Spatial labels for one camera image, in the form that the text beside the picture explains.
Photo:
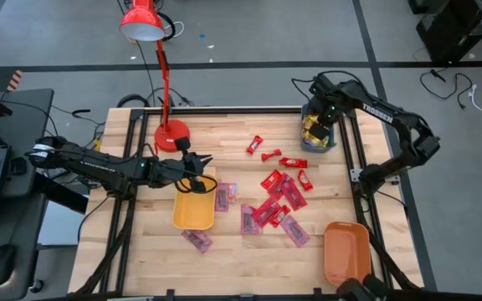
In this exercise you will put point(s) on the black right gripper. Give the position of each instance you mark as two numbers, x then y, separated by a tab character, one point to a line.
331	102

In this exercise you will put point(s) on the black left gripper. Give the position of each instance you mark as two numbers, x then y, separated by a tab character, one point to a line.
178	171

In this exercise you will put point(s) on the yellow sour candy pack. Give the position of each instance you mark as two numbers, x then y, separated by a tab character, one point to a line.
308	122
314	142

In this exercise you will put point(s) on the long red candy pack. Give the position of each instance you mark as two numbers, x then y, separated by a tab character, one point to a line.
280	189
265	212
295	195

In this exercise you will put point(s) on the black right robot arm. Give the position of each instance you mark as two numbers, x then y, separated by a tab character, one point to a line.
404	125

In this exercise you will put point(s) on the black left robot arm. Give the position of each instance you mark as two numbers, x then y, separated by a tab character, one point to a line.
94	165

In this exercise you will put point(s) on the pink candy pack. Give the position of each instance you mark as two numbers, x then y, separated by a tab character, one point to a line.
294	230
222	197
198	241
247	219

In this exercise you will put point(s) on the teal plastic bin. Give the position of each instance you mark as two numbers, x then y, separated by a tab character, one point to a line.
326	147

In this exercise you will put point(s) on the yellow plastic bin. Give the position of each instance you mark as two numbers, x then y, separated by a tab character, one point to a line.
194	213

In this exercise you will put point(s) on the small red KitKat bar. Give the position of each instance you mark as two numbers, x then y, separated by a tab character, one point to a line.
280	215
271	180
254	144
271	155
305	180
294	162

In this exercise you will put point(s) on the black table clamp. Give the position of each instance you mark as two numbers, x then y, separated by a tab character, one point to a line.
169	293
317	292

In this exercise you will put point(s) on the black computer tower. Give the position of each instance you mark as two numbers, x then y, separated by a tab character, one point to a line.
458	29

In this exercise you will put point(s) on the orange plastic bin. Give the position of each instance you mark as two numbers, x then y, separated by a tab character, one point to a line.
347	251

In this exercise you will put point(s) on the red desk lamp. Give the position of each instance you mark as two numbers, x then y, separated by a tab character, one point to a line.
140	14

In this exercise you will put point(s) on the black power adapter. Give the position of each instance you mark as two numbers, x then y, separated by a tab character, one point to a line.
18	166

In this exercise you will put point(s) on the dark grey desk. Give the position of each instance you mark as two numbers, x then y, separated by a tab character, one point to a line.
23	113

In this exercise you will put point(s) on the orange black striped block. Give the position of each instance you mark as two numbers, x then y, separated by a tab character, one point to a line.
15	80

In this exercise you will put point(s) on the black desk caster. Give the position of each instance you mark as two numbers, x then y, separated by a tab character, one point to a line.
36	287

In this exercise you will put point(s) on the black computer mouse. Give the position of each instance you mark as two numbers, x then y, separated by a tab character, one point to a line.
1	264

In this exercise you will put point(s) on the black aluminium rig frame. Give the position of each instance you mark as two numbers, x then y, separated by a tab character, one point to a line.
245	110

